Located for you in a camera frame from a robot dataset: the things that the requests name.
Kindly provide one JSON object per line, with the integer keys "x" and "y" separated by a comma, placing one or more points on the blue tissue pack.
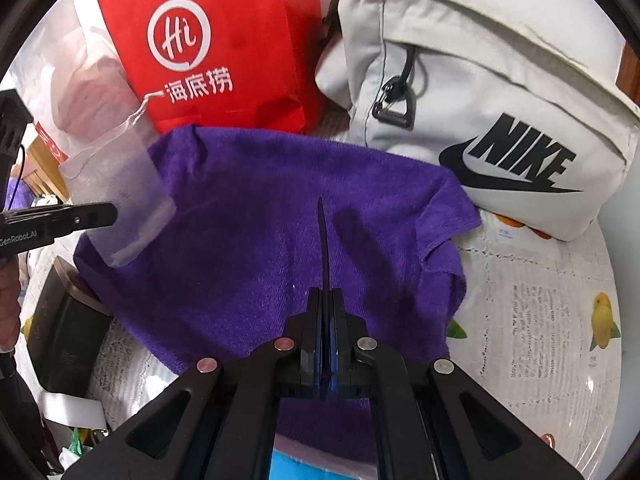
{"x": 320, "y": 467}

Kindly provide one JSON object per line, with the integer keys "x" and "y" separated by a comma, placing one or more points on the black box with gold inside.
{"x": 65, "y": 340}

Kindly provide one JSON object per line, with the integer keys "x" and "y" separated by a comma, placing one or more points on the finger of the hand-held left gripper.
{"x": 75, "y": 216}

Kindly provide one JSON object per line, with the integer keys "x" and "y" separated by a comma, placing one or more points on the red shopping bag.
{"x": 240, "y": 35}

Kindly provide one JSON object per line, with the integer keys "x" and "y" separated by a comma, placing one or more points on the light grey backpack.
{"x": 475, "y": 70}

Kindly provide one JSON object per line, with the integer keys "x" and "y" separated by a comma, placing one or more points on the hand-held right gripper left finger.
{"x": 310, "y": 345}

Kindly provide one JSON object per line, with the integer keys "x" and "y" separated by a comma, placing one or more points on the wooden cabinet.
{"x": 42, "y": 175}

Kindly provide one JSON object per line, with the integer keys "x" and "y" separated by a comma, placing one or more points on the purple towel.
{"x": 250, "y": 240}

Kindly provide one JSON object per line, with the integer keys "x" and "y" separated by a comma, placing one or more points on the person's left hand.
{"x": 7, "y": 305}

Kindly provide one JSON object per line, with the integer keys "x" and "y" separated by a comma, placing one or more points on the translucent mesh pouch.
{"x": 130, "y": 185}

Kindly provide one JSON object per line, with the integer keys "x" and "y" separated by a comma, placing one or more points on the white foam block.
{"x": 70, "y": 410}

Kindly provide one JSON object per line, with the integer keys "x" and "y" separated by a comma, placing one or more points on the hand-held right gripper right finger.
{"x": 345, "y": 345}

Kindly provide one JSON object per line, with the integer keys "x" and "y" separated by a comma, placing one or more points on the white plastic bag red label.
{"x": 85, "y": 85}

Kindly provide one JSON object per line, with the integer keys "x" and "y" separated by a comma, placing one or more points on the brown wooden frame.
{"x": 629, "y": 72}

